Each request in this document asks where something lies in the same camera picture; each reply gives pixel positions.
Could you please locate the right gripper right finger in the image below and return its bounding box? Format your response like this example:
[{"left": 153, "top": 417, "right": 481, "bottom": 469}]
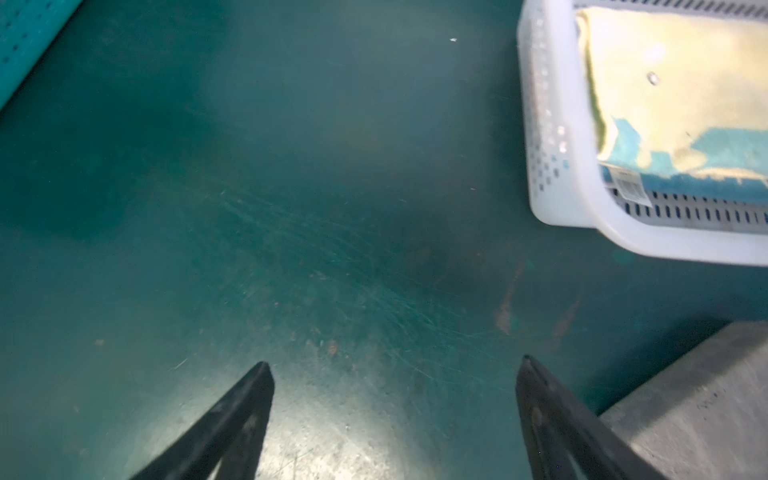
[{"left": 515, "top": 355, "right": 664, "bottom": 479}]

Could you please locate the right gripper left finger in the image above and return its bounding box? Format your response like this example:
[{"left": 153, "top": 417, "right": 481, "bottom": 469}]
[{"left": 133, "top": 362, "right": 275, "bottom": 479}]

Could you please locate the plain mint green towel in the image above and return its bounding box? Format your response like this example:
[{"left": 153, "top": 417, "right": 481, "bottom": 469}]
[{"left": 575, "top": 6, "right": 767, "bottom": 204}]

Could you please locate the teal plastic basket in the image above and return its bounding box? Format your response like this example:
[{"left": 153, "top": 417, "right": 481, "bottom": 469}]
[{"left": 0, "top": 0, "right": 82, "bottom": 107}]

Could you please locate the grey sponge block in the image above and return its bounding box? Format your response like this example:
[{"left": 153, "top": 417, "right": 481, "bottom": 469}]
[{"left": 601, "top": 321, "right": 767, "bottom": 479}]

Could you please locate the grey plastic basket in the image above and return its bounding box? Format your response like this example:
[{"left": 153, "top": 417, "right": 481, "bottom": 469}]
[{"left": 517, "top": 1, "right": 767, "bottom": 267}]

